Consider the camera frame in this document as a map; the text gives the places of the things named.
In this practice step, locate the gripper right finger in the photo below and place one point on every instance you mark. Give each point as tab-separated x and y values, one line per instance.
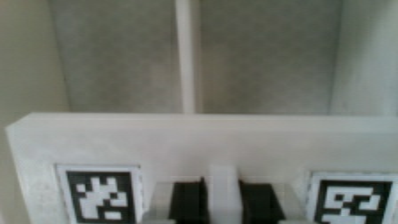
262	207

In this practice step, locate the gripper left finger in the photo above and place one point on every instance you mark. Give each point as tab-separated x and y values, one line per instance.
189	203

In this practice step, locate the white cabinet door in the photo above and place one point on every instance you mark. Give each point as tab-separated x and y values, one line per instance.
276	146

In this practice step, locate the white cabinet body box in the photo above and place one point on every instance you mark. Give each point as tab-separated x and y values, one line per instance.
365	58

